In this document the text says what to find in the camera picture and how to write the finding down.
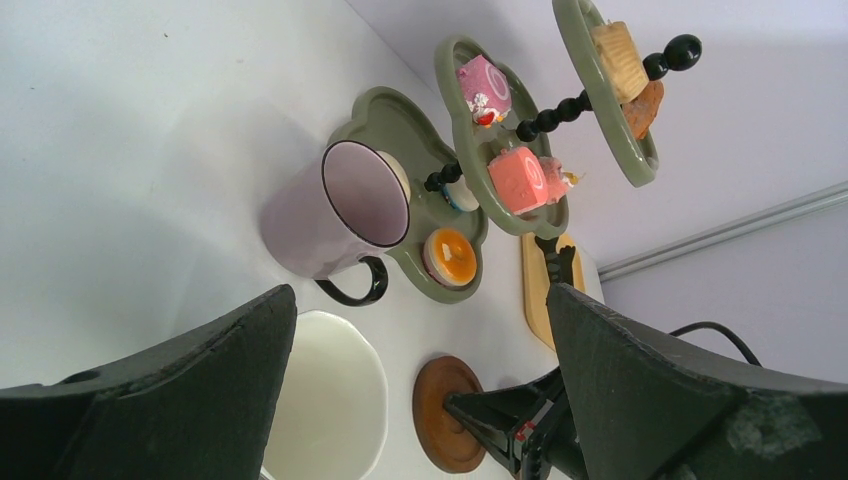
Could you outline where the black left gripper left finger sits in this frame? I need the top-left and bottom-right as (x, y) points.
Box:
(1, 285), (297, 479)

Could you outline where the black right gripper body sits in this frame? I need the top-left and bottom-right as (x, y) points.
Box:
(444, 368), (587, 479)

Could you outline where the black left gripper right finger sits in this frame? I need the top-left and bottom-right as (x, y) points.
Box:
(547, 284), (847, 479)

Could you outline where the brown wooden cup lid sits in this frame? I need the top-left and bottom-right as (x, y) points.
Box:
(412, 355), (486, 474)

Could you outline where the yellow serving tray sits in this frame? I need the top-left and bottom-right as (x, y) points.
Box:
(520, 233), (588, 352)

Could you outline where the orange glazed donut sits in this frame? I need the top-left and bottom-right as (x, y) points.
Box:
(422, 227), (478, 288)

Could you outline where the pink strawberry cake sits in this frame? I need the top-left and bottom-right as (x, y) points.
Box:
(539, 157), (581, 205)

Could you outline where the pink swirl cake slice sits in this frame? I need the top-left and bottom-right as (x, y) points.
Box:
(487, 146), (549, 215)

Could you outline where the green three-tier dessert stand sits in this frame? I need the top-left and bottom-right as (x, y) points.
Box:
(333, 0), (703, 304)

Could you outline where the brown croissant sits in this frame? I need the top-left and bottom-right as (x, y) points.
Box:
(622, 80), (665, 140)

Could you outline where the purple swirl cake slice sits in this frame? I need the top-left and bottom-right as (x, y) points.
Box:
(456, 55), (512, 128)

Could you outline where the beige round cookie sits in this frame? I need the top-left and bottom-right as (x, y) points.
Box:
(589, 21), (650, 104)

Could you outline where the white glazed donut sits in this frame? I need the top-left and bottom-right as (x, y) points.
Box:
(377, 150), (411, 203)

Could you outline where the black right camera cable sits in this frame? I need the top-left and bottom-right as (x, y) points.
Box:
(669, 321), (763, 368)

